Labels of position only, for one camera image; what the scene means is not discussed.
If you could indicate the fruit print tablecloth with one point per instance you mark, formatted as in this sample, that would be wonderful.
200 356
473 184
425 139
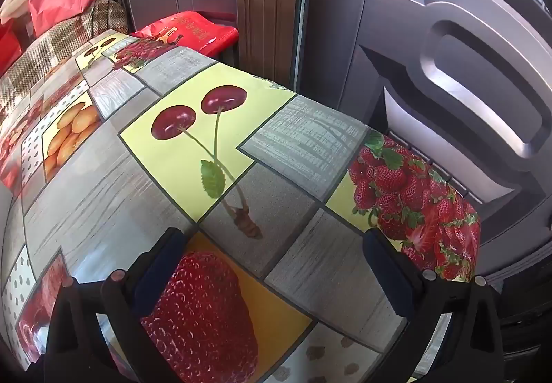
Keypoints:
280 141

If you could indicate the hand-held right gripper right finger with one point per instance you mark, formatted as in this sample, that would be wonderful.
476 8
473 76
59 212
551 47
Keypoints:
392 279

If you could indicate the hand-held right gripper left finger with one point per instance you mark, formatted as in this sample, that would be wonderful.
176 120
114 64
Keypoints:
159 275

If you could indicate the red printed flat bag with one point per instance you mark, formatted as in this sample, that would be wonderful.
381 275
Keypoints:
194 31

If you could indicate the plaid covered bench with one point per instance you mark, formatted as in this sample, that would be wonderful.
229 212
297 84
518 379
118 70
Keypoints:
51 42

